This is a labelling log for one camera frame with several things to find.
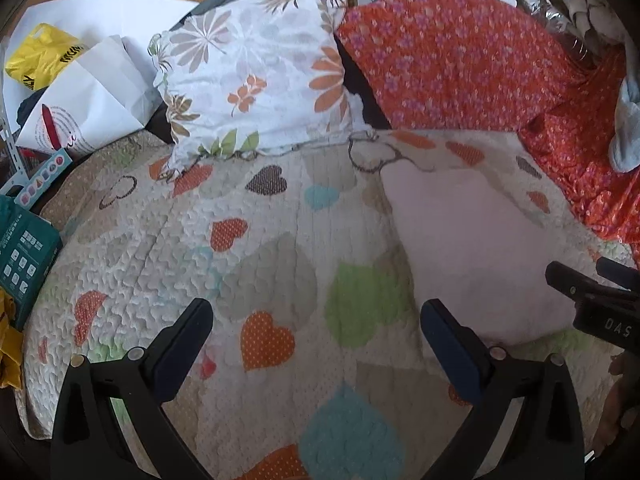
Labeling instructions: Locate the person's right hand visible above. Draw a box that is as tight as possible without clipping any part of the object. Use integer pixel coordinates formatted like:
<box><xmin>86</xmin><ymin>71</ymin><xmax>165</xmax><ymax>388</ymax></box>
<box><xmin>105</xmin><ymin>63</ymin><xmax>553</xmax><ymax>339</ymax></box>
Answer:
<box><xmin>592</xmin><ymin>351</ymin><xmax>639</xmax><ymax>456</ymax></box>

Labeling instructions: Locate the yellow plastic bag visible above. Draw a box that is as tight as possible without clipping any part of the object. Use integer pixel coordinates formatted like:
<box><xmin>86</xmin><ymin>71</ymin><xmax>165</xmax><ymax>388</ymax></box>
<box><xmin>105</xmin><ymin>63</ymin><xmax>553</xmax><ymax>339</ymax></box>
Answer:
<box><xmin>4</xmin><ymin>23</ymin><xmax>88</xmax><ymax>91</ymax></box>

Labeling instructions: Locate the white paper bag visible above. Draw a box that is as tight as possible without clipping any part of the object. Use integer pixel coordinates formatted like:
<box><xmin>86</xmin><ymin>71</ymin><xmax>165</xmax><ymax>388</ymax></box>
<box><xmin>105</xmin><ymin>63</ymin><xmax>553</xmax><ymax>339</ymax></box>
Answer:
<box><xmin>17</xmin><ymin>36</ymin><xmax>162</xmax><ymax>158</ymax></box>

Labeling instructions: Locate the white metal shelf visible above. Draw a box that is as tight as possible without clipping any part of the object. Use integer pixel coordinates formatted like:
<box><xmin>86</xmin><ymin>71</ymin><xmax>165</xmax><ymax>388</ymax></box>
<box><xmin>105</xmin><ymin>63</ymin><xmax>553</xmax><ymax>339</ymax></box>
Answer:
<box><xmin>1</xmin><ymin>110</ymin><xmax>29</xmax><ymax>196</ymax></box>

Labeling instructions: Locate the heart pattern quilted bedspread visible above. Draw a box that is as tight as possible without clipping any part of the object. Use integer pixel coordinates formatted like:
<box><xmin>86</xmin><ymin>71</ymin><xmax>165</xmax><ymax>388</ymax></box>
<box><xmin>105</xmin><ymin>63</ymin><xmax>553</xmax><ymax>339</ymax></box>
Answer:
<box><xmin>15</xmin><ymin>131</ymin><xmax>634</xmax><ymax>479</ymax></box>

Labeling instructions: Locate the white floral pillow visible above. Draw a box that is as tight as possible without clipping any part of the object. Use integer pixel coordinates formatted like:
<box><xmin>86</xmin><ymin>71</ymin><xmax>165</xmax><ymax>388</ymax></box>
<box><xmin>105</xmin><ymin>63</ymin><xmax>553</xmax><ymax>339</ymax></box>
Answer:
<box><xmin>149</xmin><ymin>0</ymin><xmax>367</xmax><ymax>180</ymax></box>

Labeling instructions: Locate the yellow mustard cloth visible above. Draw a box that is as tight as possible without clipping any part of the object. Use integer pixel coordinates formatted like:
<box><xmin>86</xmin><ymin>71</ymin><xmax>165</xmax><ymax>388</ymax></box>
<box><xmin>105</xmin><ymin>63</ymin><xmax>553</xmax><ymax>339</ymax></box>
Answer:
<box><xmin>0</xmin><ymin>289</ymin><xmax>23</xmax><ymax>390</ymax></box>

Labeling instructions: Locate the red floral pillow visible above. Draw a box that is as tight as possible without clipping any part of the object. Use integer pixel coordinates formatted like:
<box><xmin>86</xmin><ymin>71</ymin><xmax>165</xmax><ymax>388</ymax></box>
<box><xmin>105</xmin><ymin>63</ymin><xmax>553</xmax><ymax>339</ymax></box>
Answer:
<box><xmin>335</xmin><ymin>0</ymin><xmax>587</xmax><ymax>132</ymax></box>

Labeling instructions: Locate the red floral blanket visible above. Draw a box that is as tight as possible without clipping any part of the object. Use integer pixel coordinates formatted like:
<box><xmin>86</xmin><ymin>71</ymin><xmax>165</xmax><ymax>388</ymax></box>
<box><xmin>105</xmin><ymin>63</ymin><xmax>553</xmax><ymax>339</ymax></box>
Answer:
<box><xmin>518</xmin><ymin>47</ymin><xmax>639</xmax><ymax>261</ymax></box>

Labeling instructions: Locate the colourful dotted flat box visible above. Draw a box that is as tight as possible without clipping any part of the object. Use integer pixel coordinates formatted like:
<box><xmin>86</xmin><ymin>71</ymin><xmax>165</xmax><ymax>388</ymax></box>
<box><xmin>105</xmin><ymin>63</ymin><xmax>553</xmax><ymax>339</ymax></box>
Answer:
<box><xmin>14</xmin><ymin>148</ymin><xmax>73</xmax><ymax>210</ymax></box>

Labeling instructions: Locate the pale pink knit cardigan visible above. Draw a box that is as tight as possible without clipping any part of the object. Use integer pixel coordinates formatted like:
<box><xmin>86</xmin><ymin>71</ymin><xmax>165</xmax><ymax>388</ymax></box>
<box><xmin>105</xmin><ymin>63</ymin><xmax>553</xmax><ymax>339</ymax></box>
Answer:
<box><xmin>381</xmin><ymin>160</ymin><xmax>575</xmax><ymax>346</ymax></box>

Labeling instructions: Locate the teal cardboard box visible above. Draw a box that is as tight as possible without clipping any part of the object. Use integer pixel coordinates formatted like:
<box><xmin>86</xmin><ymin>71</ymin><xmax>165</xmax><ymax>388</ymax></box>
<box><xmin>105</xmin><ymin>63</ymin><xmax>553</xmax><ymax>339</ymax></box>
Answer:
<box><xmin>0</xmin><ymin>195</ymin><xmax>62</xmax><ymax>330</ymax></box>

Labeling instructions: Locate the grey cloth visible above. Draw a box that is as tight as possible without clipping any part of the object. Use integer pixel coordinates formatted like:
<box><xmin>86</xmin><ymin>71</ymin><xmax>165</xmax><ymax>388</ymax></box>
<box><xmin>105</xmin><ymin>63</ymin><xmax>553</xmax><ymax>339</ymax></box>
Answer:
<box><xmin>608</xmin><ymin>78</ymin><xmax>640</xmax><ymax>174</ymax></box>

